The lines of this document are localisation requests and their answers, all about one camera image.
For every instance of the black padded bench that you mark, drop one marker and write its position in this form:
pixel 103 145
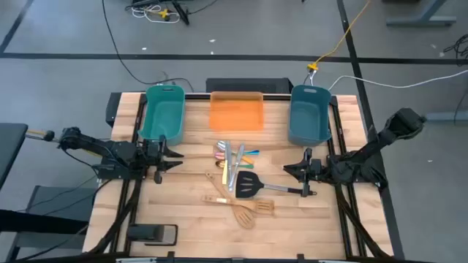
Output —
pixel 11 146

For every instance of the dark gray cart frame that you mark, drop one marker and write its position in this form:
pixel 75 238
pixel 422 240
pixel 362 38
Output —
pixel 55 199

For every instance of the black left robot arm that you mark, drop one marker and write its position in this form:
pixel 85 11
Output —
pixel 109 149

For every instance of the black slotted nylon spatula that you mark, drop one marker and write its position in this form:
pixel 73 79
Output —
pixel 246 184

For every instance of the green plastic bin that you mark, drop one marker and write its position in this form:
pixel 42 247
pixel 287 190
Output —
pixel 162 117

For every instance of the black corner plate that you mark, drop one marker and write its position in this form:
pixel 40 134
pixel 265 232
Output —
pixel 112 109

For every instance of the plain wooden slotted spatula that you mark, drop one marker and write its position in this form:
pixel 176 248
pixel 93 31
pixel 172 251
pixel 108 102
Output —
pixel 244 217

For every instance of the black computer case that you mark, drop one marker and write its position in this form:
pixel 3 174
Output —
pixel 248 85

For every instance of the black box device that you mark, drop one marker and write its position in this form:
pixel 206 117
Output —
pixel 144 232

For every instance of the dark teal plastic bin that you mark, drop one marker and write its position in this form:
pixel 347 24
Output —
pixel 309 117

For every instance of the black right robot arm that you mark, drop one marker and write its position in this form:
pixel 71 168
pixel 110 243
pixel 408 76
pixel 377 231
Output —
pixel 402 122

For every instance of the labelled wooden slotted spatula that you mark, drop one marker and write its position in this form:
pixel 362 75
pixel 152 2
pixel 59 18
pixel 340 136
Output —
pixel 263 206

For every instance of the orange translucent plastic bin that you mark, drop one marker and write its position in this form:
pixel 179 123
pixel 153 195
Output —
pixel 237 113

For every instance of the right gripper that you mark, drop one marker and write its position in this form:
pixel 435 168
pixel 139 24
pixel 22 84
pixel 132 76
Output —
pixel 315 170

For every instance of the gray desk foot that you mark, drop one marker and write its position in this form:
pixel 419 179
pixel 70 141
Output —
pixel 446 116
pixel 420 21

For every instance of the black aluminium table frame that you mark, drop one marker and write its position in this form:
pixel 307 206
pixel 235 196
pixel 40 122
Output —
pixel 197 96

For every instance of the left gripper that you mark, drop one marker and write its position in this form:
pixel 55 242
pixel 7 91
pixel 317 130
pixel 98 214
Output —
pixel 153 157

